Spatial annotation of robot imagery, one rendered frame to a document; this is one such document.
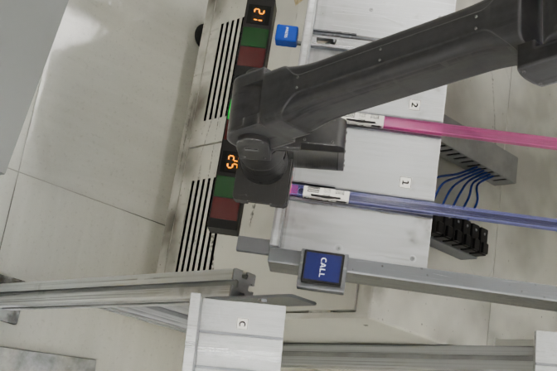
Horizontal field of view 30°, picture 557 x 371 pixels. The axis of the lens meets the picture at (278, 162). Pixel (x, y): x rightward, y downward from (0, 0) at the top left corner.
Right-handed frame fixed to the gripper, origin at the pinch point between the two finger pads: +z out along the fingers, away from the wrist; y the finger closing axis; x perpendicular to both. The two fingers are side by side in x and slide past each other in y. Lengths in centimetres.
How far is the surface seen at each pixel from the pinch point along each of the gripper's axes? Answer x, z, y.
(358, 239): -12.4, 1.2, -5.5
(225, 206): 5.4, 2.1, -3.2
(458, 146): -27, 36, 21
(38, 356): 42, 57, -21
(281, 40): 1.4, 0.3, 20.6
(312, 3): -2.2, -1.0, 26.1
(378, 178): -14.0, 1.3, 3.1
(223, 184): 6.2, 2.1, -0.1
